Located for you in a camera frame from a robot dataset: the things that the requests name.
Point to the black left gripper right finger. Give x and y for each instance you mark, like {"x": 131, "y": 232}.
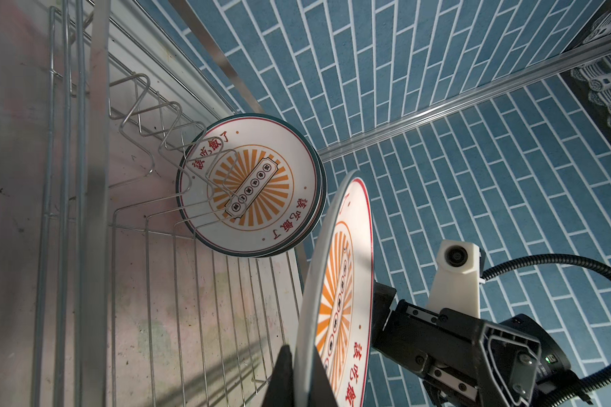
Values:
{"x": 321, "y": 393}

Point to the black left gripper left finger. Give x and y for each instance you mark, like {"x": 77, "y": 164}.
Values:
{"x": 280, "y": 390}

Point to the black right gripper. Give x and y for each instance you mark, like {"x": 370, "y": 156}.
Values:
{"x": 460, "y": 359}

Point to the floral patterned plate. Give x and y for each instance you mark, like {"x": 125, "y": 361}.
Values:
{"x": 336, "y": 315}

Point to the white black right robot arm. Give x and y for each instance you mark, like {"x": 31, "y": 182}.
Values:
{"x": 554, "y": 372}

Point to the orange sunburst white plate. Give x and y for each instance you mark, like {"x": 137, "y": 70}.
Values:
{"x": 250, "y": 185}

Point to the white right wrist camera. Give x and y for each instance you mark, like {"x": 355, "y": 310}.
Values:
{"x": 456, "y": 284}

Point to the chrome wire dish rack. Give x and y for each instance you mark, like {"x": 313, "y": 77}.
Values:
{"x": 150, "y": 317}

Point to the aluminium front rail frame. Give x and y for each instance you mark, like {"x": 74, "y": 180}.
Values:
{"x": 591, "y": 82}

